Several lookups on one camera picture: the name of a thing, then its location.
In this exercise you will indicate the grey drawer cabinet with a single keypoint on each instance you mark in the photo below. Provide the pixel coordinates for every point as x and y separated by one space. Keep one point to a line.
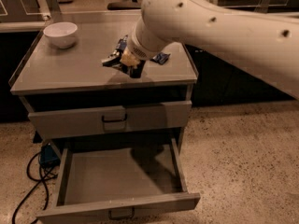
51 79

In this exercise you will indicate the open middle drawer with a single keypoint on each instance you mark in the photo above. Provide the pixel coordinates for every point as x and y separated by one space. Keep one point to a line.
96 176

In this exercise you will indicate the closed top drawer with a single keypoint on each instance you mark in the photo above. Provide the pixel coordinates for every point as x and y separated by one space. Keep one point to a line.
87 121

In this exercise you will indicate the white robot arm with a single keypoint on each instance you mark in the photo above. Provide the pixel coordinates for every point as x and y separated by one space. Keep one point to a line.
264 46

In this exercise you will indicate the black middle drawer handle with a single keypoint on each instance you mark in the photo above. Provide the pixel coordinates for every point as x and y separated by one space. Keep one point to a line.
121 213

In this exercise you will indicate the dark base cabinets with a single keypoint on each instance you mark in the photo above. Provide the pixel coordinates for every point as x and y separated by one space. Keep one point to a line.
220 83

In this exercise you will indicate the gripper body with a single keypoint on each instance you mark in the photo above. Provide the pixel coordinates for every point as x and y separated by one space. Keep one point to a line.
139 50

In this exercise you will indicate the black top drawer handle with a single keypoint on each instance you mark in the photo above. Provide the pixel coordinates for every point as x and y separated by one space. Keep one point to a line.
104 120

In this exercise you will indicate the white ceramic bowl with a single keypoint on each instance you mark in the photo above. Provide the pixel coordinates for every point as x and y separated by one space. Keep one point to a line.
62 35

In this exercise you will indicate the blue power box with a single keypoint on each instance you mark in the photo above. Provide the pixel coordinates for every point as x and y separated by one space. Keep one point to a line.
48 157

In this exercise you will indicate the blue candy bar wrapper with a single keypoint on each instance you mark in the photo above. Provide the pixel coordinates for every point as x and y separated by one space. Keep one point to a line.
161 58

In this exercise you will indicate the black drawer handle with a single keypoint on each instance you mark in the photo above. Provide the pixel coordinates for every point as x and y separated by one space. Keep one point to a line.
104 120
121 213

